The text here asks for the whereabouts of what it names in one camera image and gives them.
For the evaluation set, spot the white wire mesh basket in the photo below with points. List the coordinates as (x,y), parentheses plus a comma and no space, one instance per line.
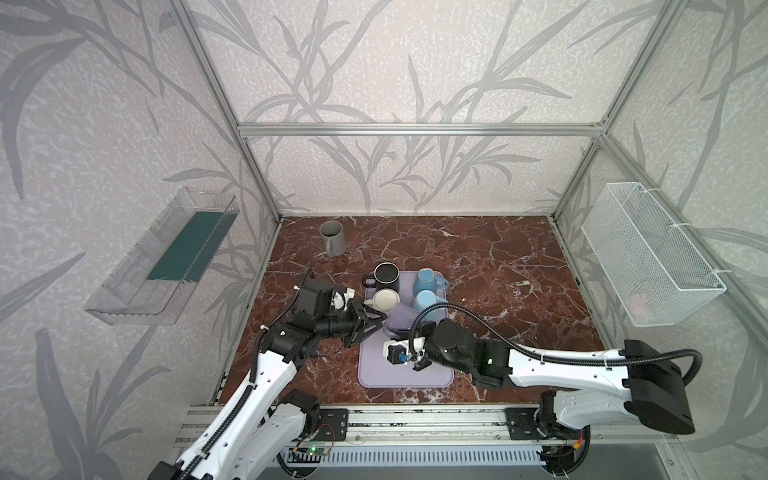
(657,273)

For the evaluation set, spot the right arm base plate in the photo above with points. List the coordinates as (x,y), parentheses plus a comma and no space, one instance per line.
(524,423)

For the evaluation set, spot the lilac purple mug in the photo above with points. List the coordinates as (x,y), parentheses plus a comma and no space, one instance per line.
(399,321)

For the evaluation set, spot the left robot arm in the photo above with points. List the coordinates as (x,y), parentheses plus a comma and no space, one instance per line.
(260,419)

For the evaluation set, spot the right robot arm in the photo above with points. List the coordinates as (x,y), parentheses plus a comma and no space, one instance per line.
(582,389)

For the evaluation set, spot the clear plastic wall bin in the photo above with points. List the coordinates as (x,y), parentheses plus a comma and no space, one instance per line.
(152,285)

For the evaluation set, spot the small green circuit board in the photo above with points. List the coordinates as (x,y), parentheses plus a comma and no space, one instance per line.
(312,451)

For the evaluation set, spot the black mug white rim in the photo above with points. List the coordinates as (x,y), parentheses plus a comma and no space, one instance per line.
(385,275)

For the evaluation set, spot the light blue mug front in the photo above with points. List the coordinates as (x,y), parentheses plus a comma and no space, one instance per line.
(426,298)

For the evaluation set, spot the grey mug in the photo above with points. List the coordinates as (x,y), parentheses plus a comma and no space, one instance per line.
(333,236)

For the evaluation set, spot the white slotted vent strip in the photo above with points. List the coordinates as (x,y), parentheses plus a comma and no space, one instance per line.
(417,456)

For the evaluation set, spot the cream white mug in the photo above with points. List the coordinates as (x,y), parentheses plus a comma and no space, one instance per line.
(384,300)

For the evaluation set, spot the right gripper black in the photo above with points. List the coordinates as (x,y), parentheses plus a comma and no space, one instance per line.
(421,352)

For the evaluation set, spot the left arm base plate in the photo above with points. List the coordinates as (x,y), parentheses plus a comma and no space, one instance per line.
(327,424)

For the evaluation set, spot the aluminium front rail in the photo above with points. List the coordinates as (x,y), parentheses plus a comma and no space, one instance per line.
(421,424)

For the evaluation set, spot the lilac rectangular tray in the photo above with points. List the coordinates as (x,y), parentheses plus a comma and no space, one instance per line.
(375,371)

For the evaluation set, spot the blue mug rear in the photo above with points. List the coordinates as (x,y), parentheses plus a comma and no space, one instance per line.
(428,279)

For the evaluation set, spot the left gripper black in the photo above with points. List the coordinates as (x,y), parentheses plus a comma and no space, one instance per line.
(357,324)

